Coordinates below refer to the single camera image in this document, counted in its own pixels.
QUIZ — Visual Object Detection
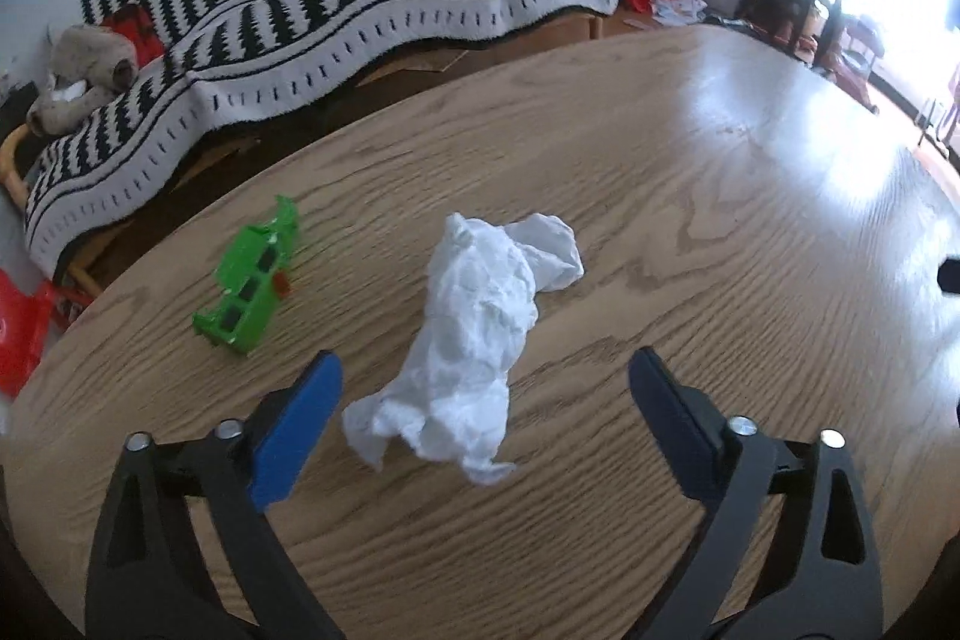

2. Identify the brown plush toy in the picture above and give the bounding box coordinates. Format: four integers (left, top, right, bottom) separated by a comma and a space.
26, 25, 139, 138

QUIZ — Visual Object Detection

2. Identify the wooden sofa frame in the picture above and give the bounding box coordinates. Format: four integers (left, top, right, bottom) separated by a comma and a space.
0, 0, 625, 304

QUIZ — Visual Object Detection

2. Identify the red pillow on sofa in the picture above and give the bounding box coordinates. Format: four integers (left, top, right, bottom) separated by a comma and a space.
101, 3, 166, 68

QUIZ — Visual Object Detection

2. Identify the green plastic toy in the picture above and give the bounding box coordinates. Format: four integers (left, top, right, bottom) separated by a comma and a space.
192, 195, 299, 354

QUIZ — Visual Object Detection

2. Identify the red plastic stool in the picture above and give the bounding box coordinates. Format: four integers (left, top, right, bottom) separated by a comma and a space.
0, 273, 59, 399

